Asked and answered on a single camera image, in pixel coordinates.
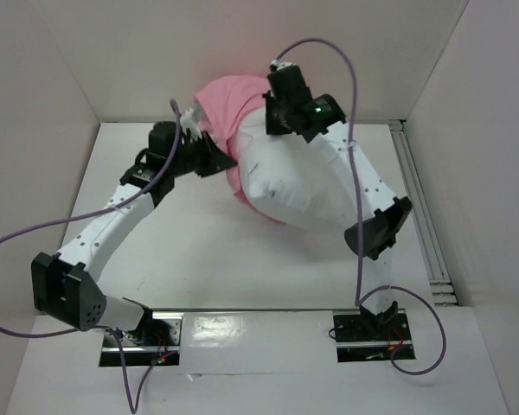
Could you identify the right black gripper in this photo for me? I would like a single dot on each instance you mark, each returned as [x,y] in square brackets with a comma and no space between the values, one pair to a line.
[272,116]

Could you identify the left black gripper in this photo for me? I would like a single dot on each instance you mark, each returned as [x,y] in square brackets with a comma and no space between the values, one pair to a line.
[216,160]

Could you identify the pink satin pillowcase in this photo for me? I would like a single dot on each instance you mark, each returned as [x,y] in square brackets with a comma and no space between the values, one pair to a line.
[229,108]

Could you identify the white pillow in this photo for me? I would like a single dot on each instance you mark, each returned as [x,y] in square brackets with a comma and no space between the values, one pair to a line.
[308,186]

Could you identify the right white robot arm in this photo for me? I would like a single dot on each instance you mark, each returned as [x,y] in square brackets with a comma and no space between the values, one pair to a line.
[381,213]

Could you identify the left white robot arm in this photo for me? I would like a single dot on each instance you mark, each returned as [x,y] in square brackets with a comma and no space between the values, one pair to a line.
[65,283]

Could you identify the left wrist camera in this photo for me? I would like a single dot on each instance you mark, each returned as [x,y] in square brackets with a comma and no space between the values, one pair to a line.
[161,138]

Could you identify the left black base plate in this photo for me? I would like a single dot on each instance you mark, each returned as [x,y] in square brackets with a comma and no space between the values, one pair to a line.
[163,344]

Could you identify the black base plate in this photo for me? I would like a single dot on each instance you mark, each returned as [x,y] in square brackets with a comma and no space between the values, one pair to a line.
[355,344]
[163,344]

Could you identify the aluminium frame rail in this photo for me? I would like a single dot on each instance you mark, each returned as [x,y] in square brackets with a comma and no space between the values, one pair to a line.
[443,292]

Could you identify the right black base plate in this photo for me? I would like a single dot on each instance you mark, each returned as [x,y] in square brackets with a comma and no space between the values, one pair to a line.
[355,344]

